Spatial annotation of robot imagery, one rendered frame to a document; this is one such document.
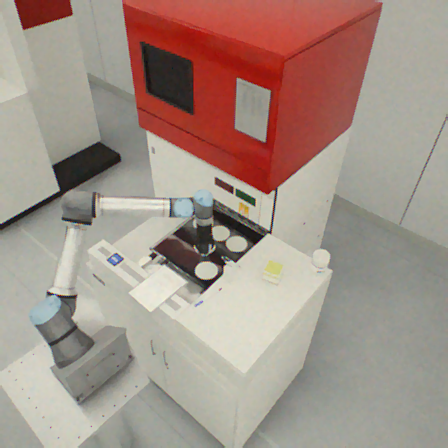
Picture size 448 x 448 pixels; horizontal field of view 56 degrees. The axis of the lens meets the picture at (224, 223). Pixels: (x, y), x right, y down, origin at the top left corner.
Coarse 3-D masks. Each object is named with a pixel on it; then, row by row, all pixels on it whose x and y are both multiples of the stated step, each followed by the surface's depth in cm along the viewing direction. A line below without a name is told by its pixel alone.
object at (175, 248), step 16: (192, 224) 210; (224, 224) 211; (176, 240) 202; (192, 240) 202; (224, 240) 203; (176, 256) 195; (192, 256) 195; (208, 256) 195; (224, 256) 196; (240, 256) 196; (192, 272) 188
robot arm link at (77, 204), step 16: (80, 192) 152; (96, 192) 153; (64, 208) 152; (80, 208) 150; (96, 208) 150; (112, 208) 152; (128, 208) 153; (144, 208) 154; (160, 208) 155; (176, 208) 155; (192, 208) 156
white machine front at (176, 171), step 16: (160, 144) 218; (160, 160) 226; (176, 160) 216; (192, 160) 207; (160, 176) 235; (176, 176) 224; (192, 176) 214; (208, 176) 205; (224, 176) 197; (176, 192) 233; (192, 192) 222; (224, 192) 204; (256, 192) 188; (272, 192) 181; (256, 208) 194; (272, 208) 187; (272, 224) 196
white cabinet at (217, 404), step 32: (96, 288) 211; (128, 320) 204; (160, 352) 199; (192, 352) 170; (288, 352) 191; (160, 384) 229; (192, 384) 192; (224, 384) 166; (256, 384) 170; (288, 384) 235; (192, 416) 222; (224, 416) 187; (256, 416) 204
